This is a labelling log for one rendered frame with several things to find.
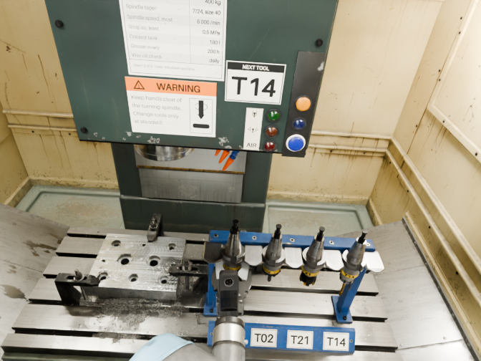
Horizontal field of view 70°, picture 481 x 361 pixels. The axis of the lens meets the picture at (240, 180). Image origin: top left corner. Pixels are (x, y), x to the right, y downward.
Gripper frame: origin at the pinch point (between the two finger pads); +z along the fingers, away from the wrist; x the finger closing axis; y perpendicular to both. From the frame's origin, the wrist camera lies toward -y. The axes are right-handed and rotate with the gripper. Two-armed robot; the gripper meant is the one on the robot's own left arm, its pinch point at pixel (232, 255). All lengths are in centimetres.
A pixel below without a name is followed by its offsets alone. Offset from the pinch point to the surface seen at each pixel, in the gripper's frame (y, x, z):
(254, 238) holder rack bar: -2.6, 5.9, 4.4
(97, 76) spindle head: -52, -25, -5
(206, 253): -2.3, -7.1, -1.5
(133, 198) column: 35, -47, 58
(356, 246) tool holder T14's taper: -8.2, 31.9, -1.7
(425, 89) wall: -16, 81, 83
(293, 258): -2.1, 16.3, -1.9
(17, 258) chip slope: 48, -91, 31
